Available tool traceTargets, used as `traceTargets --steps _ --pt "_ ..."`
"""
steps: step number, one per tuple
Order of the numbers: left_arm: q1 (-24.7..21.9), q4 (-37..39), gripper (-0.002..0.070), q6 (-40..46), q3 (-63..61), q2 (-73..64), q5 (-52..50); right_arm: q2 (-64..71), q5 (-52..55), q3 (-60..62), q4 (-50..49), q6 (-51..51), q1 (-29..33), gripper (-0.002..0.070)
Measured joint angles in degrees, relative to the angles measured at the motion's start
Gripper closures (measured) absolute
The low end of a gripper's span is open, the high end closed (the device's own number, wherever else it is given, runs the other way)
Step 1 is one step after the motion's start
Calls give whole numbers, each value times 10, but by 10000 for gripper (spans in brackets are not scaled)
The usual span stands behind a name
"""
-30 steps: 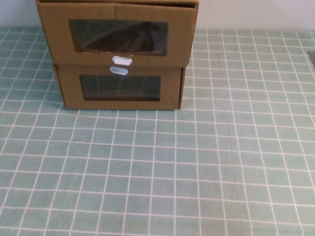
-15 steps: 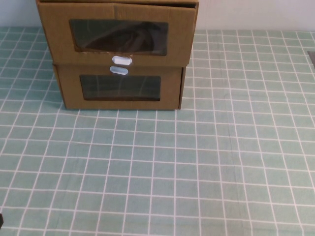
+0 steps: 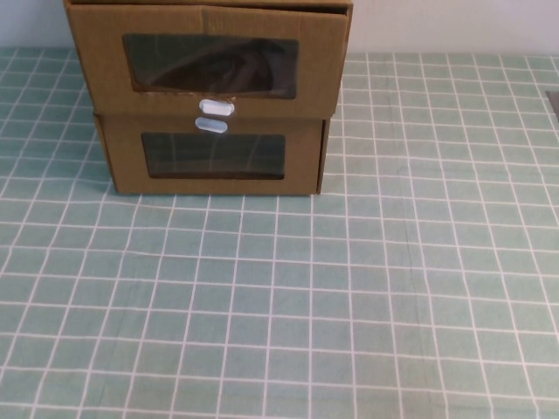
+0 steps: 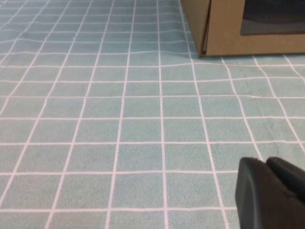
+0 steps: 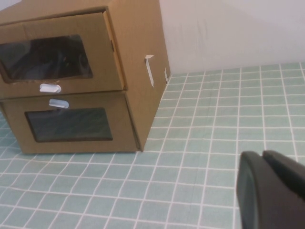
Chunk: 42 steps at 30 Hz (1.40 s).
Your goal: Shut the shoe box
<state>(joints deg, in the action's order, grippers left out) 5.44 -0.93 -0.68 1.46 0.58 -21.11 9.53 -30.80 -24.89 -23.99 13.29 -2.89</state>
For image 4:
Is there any brown cardboard shoe box drawer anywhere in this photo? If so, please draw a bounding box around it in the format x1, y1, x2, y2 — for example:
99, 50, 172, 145
202, 0, 305, 57

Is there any green white-grid tablecloth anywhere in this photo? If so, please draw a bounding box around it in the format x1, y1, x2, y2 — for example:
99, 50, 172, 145
0, 0, 305, 229

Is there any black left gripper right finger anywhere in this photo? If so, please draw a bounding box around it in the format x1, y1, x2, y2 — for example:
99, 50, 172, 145
265, 156, 305, 203

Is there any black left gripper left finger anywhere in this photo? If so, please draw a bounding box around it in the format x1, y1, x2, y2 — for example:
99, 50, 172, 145
234, 156, 305, 229

